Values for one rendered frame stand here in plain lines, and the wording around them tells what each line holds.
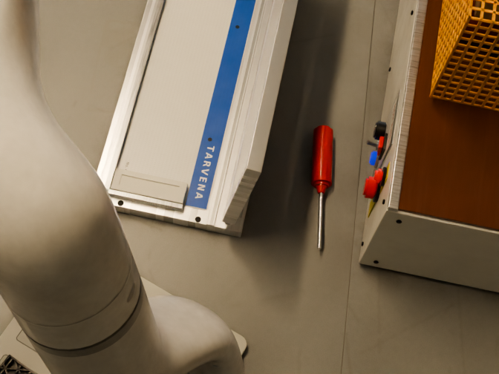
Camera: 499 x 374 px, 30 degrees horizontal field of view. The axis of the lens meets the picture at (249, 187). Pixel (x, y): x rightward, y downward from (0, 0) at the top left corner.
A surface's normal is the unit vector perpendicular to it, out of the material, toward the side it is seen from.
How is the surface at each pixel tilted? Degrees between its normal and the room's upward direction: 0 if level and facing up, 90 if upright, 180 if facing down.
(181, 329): 44
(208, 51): 0
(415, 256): 90
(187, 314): 49
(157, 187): 0
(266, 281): 0
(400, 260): 90
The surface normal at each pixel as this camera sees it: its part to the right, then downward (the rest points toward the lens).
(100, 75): 0.07, -0.41
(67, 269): 0.44, 0.65
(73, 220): 0.67, 0.16
